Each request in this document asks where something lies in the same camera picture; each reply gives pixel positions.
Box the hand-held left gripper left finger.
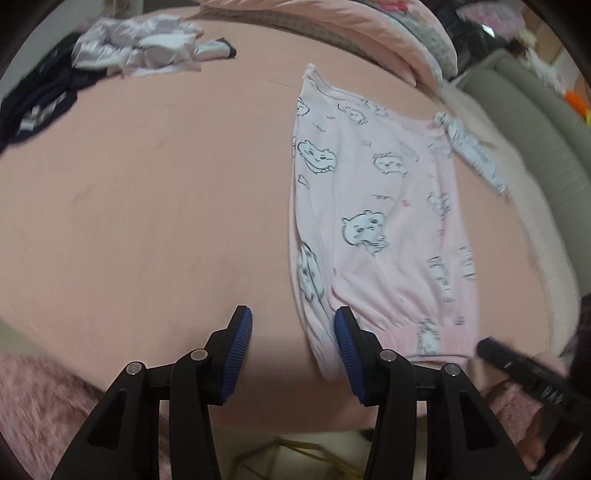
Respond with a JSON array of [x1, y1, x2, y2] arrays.
[[51, 305, 254, 480]]

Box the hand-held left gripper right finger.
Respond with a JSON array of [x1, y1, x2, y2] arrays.
[[334, 305, 534, 480]]

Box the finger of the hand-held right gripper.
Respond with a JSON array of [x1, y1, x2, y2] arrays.
[[477, 338, 572, 408]]

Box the pink animal print pajamas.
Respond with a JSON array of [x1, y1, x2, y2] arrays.
[[288, 64, 481, 381]]

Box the person's right forearm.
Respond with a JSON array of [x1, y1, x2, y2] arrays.
[[487, 381, 555, 469]]

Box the beige quilted bed pad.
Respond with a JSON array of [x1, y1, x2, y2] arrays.
[[438, 83, 583, 356]]

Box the pink bed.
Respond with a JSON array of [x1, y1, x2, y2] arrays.
[[0, 4, 578, 435]]

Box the person's pink fuzzy clothing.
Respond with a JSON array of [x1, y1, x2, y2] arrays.
[[0, 353, 105, 464]]

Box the small white printed garment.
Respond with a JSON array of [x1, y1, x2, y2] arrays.
[[433, 111, 509, 195]]

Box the grey padded headboard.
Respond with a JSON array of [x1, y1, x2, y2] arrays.
[[455, 48, 591, 296]]

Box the row of plush toys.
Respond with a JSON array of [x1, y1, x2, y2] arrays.
[[512, 28, 591, 134]]

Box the floral patterned quilt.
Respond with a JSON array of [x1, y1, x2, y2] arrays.
[[392, 0, 460, 81]]

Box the white garment with navy cuffs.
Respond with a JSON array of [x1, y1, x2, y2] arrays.
[[71, 14, 238, 79]]

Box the pink folded duvet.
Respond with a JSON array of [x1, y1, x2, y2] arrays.
[[196, 0, 444, 88]]

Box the pink floral cushion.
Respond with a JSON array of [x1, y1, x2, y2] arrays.
[[457, 0, 525, 40]]

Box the yellow wire frame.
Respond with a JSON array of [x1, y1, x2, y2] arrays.
[[235, 436, 365, 480]]

